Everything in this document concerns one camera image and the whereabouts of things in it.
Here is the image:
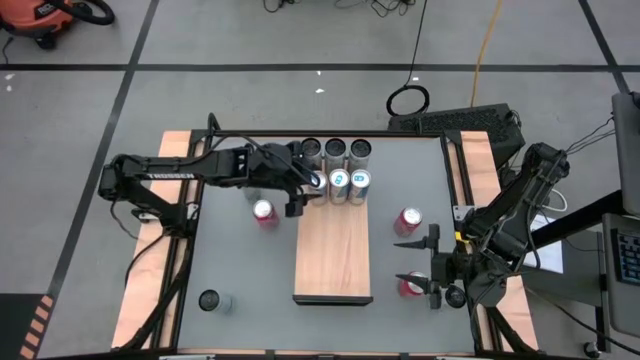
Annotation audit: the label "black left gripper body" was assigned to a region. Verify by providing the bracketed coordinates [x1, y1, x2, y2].
[246, 142, 308, 219]

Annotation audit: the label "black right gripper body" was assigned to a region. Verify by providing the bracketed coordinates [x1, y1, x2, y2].
[427, 222, 482, 311]

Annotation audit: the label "silver blue Red Bull can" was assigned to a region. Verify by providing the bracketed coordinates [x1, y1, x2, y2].
[308, 170, 330, 207]
[328, 168, 351, 206]
[348, 168, 373, 206]

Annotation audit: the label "white blue can black lid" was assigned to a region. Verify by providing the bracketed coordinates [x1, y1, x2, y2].
[197, 288, 234, 315]

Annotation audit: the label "wooden shelf black metal legs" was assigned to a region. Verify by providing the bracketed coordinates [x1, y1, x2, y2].
[292, 155, 375, 307]

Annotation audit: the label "red soda can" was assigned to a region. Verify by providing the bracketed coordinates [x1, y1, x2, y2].
[397, 270, 430, 299]
[252, 198, 281, 232]
[392, 206, 424, 239]

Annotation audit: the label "white paper sheet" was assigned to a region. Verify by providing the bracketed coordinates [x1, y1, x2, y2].
[529, 214, 565, 275]

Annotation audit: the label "black perforated computer case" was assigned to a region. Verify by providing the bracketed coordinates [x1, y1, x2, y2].
[388, 102, 527, 166]

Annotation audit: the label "black stand beam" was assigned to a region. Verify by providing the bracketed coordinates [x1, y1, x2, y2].
[529, 189, 626, 251]

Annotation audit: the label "grey console with keypad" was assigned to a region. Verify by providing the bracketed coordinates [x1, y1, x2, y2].
[601, 212, 640, 339]

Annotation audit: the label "grey monitor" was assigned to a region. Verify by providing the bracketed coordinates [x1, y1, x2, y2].
[610, 91, 640, 204]

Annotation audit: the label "orange shop vacuum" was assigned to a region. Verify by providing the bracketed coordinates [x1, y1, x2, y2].
[0, 0, 116, 51]

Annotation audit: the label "black orange striped floor mat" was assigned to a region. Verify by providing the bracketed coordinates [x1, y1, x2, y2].
[0, 292, 56, 360]

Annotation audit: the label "black cable with coil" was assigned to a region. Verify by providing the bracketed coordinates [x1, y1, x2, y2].
[385, 0, 431, 119]

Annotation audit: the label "yellow cable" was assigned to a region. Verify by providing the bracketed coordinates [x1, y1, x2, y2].
[469, 0, 504, 107]

